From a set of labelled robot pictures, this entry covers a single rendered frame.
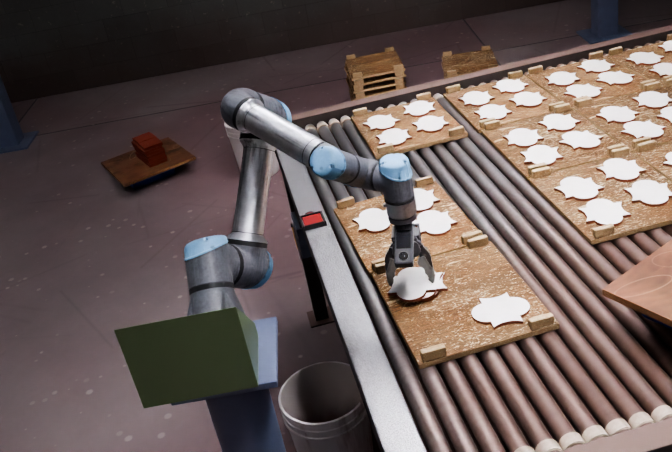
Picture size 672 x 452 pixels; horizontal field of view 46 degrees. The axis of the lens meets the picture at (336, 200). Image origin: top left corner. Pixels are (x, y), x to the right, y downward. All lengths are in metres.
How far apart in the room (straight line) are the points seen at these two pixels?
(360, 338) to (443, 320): 0.21
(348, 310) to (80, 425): 1.71
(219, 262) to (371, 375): 0.49
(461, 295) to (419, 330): 0.17
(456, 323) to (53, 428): 2.07
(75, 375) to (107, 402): 0.29
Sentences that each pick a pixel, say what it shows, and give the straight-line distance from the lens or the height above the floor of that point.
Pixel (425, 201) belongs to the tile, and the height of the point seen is 0.95.
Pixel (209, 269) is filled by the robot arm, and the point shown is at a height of 1.11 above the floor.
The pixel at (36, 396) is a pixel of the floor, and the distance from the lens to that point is 3.78.
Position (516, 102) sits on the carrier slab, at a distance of 3.08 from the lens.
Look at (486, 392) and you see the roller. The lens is 1.79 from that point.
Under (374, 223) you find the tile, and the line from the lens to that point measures 2.38.
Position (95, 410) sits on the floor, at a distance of 3.55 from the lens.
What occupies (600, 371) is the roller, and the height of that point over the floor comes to 0.92.
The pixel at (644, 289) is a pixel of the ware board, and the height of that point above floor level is 1.04.
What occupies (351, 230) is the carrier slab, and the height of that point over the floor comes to 0.94.
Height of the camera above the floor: 2.14
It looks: 28 degrees down
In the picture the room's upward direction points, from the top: 11 degrees counter-clockwise
